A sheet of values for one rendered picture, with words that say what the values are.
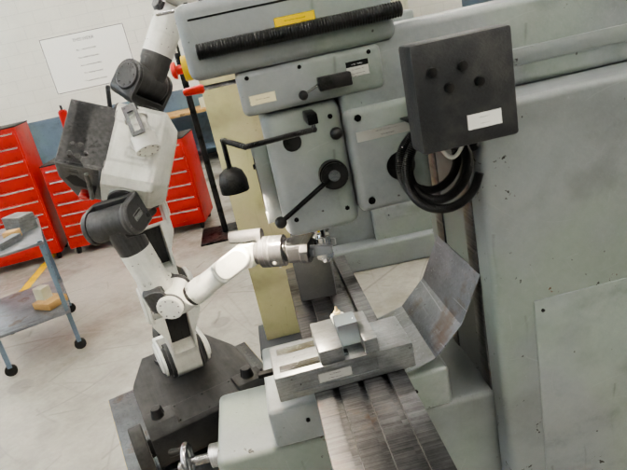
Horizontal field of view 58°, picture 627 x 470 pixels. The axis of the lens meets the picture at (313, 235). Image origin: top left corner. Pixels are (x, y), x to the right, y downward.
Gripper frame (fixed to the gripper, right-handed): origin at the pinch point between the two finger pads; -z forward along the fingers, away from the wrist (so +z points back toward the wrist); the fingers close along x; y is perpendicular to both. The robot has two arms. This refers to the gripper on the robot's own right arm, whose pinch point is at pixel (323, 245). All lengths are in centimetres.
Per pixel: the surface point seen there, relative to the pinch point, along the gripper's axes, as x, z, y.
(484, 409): -4, -38, 53
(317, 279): 23.1, 9.9, 20.8
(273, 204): -5.3, 9.5, -15.1
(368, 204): -7.5, -15.0, -12.7
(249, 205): 155, 77, 33
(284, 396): -30.0, 9.6, 26.3
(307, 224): -10.6, 0.3, -10.6
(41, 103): 738, 623, -18
